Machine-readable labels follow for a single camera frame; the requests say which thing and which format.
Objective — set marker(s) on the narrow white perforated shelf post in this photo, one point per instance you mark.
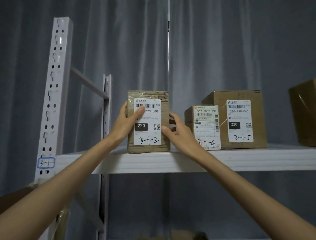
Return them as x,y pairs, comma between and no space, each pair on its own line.
106,108

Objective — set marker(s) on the large labelled cardboard box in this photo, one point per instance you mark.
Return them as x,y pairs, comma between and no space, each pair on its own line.
259,118

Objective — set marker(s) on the tall labelled cardboard box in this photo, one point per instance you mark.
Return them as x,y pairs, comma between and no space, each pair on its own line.
148,145

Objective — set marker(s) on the person's left thumb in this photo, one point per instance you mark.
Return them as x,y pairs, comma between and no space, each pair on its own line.
137,114

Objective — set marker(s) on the grey shelf cross beam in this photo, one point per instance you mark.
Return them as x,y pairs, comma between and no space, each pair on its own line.
86,82

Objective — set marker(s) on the blue-bordered white sticker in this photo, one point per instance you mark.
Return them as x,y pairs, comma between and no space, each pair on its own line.
46,163

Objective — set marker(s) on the person's left forearm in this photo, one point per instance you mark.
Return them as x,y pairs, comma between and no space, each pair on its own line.
61,184

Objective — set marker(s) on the person's right hand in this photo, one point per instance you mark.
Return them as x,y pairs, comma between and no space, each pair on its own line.
182,138

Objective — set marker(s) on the wide white perforated shelf post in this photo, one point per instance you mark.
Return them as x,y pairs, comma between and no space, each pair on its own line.
55,81

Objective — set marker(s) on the person's right thumb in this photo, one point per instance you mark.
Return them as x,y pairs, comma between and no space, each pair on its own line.
167,131

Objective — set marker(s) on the small labelled cardboard box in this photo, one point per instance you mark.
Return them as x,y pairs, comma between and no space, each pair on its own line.
207,123

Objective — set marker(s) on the person's right forearm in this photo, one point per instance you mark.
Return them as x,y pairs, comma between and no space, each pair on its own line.
251,197

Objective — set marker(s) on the white metal shelf board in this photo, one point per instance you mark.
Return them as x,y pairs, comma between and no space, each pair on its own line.
153,163

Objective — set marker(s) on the person's left hand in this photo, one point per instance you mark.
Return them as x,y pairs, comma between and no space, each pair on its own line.
122,126

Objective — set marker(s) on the taped brown cardboard box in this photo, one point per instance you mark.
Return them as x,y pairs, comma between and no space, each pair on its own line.
305,116

